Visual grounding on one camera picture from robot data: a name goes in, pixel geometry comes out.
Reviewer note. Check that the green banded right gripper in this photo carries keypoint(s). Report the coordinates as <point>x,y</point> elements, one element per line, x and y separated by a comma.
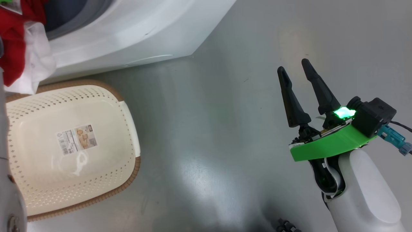
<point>322,148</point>

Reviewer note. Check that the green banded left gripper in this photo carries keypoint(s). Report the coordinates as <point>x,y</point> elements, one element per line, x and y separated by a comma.
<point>4,2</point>

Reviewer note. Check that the red white striped jersey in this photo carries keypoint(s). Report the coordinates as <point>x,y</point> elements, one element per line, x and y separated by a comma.
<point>13,48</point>

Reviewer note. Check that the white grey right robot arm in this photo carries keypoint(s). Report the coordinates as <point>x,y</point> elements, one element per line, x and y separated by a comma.
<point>363,193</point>

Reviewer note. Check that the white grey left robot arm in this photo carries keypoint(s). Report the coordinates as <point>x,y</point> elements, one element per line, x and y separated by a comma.
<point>9,206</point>

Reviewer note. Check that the white front-load washing machine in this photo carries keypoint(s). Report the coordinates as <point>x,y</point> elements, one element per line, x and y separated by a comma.
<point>128,32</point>

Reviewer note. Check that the paper basket product label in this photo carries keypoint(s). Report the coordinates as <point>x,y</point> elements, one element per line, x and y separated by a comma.
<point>77,140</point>

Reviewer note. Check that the round white filter cover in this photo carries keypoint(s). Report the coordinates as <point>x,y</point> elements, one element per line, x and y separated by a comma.
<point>151,61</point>

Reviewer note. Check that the cream perforated laundry basket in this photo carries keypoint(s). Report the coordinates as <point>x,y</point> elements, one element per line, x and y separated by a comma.
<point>106,180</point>

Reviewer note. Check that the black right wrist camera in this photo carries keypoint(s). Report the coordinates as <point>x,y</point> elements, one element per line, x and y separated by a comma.
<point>373,116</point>

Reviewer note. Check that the teal right camera connector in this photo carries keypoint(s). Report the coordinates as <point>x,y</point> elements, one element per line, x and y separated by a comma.
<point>391,137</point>

